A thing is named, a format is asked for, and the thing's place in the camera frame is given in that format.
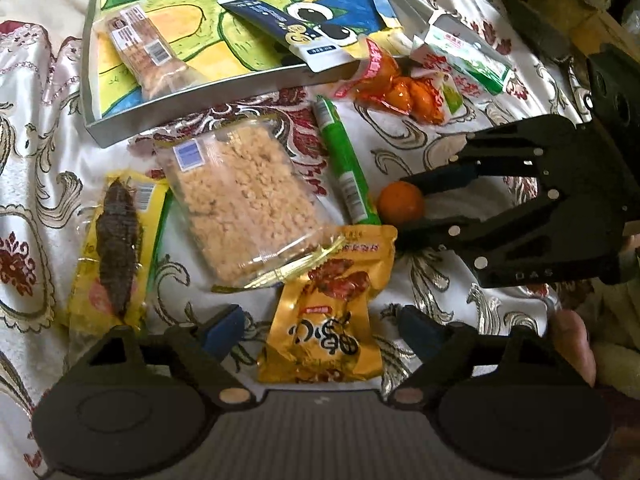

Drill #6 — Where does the yellow dried fish package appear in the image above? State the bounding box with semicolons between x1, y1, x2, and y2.
64;170;169;363

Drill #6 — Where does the golden yellow snack bag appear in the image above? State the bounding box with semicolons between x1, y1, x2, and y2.
257;224;397;384

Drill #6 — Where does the clear bag puffed rice snack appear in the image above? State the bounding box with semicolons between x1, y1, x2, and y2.
154;115;345;292

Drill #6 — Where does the small orange tangerine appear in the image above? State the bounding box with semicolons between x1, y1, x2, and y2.
376;181;425;226

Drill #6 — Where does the green stick snack package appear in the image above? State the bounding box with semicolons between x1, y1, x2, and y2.
314;96;382;226

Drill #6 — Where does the orange snack bag red label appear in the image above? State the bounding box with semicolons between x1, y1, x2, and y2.
333;37;463;126

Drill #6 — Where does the white green snack package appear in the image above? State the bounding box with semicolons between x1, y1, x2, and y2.
410;12;512;96

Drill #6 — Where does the small nut bar package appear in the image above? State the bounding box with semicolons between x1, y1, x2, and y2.
104;4;205;101

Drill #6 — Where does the dark blue powder sachet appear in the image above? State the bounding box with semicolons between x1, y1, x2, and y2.
217;0;355;73

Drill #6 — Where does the person's hand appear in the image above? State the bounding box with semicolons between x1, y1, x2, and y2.
550;310;597;387

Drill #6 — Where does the white floral satin bedspread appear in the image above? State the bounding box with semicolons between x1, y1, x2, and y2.
1;0;582;479

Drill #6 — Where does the dinosaur painted tray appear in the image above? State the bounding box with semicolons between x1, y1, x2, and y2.
80;0;394;148

